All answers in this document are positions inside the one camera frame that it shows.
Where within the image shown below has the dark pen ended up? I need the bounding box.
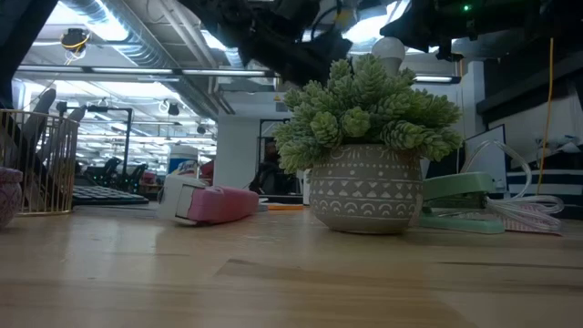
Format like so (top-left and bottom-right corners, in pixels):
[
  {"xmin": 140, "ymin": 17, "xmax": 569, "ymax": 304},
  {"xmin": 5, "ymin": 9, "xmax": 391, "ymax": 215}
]
[
  {"xmin": 20, "ymin": 88, "xmax": 58, "ymax": 165},
  {"xmin": 38, "ymin": 105, "xmax": 87, "ymax": 165}
]

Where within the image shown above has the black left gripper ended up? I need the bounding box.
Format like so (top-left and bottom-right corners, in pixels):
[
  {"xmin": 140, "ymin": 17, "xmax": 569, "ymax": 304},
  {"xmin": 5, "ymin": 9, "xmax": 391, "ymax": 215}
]
[{"xmin": 227, "ymin": 0, "xmax": 354, "ymax": 87}]

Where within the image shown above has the white lightbulb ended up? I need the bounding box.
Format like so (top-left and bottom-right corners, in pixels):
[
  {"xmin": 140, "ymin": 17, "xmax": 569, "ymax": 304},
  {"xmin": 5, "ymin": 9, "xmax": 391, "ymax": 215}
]
[{"xmin": 371, "ymin": 36, "xmax": 407, "ymax": 77}]

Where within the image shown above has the white board panel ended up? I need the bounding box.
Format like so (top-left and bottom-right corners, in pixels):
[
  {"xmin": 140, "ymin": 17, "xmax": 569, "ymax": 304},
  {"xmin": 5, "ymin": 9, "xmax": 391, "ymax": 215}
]
[{"xmin": 463, "ymin": 123, "xmax": 508, "ymax": 183}]

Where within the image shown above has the black yellow cable reel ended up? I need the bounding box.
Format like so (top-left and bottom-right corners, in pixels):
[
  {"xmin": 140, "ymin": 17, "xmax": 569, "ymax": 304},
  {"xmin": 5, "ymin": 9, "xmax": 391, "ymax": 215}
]
[{"xmin": 60, "ymin": 27, "xmax": 91, "ymax": 55}]

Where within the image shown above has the gold wire pen cup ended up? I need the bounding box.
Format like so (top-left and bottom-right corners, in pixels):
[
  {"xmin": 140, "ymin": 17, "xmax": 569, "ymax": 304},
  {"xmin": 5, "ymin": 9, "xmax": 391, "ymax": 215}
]
[{"xmin": 0, "ymin": 110, "xmax": 81, "ymax": 218}]

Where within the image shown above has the person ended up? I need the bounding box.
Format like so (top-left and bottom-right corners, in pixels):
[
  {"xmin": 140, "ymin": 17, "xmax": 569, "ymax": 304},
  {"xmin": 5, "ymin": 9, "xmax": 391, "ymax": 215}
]
[{"xmin": 249, "ymin": 139, "xmax": 300, "ymax": 197}]

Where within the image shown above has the Lysol wipes canister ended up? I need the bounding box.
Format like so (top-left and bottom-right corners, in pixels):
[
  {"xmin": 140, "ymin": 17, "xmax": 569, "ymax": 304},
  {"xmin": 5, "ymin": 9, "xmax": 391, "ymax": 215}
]
[{"xmin": 167, "ymin": 145, "xmax": 200, "ymax": 179}]

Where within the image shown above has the purple patterned jar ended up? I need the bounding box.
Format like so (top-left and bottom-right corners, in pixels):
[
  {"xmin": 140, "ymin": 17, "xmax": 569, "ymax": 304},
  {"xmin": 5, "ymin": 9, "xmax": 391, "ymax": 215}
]
[{"xmin": 0, "ymin": 167, "xmax": 24, "ymax": 231}]

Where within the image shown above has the green plant in grey pot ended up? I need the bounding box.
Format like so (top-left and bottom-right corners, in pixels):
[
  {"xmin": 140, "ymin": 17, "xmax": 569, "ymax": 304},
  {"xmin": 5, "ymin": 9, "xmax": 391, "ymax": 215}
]
[{"xmin": 271, "ymin": 53, "xmax": 465, "ymax": 235}]

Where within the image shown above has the clear bag with white cord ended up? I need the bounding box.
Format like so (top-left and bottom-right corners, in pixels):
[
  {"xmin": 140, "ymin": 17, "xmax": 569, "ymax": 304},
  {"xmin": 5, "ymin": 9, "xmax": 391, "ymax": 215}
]
[{"xmin": 459, "ymin": 138, "xmax": 566, "ymax": 236}]

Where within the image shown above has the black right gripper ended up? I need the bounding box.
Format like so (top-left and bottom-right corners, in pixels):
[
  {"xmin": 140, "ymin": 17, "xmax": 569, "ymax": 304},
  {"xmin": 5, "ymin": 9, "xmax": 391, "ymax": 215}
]
[{"xmin": 380, "ymin": 0, "xmax": 461, "ymax": 51}]

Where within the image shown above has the black white striped box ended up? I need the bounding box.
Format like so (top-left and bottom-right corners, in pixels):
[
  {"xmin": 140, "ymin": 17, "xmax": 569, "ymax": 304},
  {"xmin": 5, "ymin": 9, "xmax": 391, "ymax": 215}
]
[{"xmin": 506, "ymin": 169, "xmax": 583, "ymax": 202}]

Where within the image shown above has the black calculator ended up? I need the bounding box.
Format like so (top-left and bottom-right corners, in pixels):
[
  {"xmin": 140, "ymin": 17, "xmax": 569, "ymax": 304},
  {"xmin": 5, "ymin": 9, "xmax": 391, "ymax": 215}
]
[{"xmin": 72, "ymin": 185, "xmax": 150, "ymax": 207}]

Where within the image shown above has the mint green stapler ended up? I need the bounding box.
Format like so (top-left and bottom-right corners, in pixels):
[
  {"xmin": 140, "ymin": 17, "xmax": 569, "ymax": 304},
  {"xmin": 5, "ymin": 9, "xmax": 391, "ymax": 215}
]
[{"xmin": 418, "ymin": 171, "xmax": 506, "ymax": 235}]

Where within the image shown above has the long ceiling light bar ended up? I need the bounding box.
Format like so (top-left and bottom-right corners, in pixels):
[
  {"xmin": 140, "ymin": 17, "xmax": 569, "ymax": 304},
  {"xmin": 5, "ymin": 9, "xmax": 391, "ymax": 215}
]
[{"xmin": 13, "ymin": 63, "xmax": 462, "ymax": 86}]

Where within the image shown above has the pink white handheld device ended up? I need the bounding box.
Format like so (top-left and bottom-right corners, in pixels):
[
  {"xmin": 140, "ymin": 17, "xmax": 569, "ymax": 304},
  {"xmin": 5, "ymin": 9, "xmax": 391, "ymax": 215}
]
[{"xmin": 156, "ymin": 174, "xmax": 261, "ymax": 228}]

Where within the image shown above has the black stand frame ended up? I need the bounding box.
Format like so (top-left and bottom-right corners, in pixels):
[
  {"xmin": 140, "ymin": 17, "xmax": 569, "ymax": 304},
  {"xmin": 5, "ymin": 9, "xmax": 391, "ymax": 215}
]
[{"xmin": 86, "ymin": 105, "xmax": 134, "ymax": 181}]

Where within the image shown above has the yellow cable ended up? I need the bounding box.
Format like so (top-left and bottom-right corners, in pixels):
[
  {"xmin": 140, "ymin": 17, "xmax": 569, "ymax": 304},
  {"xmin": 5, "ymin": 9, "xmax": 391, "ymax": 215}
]
[{"xmin": 536, "ymin": 37, "xmax": 556, "ymax": 197}]

